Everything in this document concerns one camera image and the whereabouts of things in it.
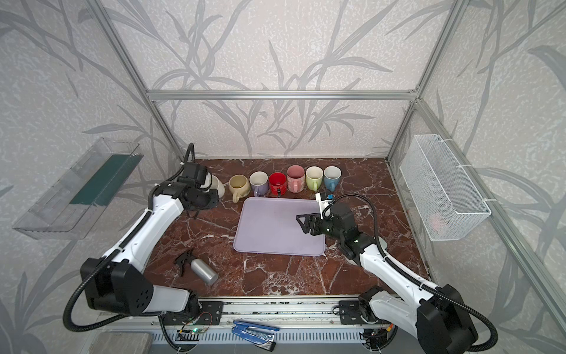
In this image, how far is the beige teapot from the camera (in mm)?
1005

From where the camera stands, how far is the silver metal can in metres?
0.80

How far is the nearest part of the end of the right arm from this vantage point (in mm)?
601
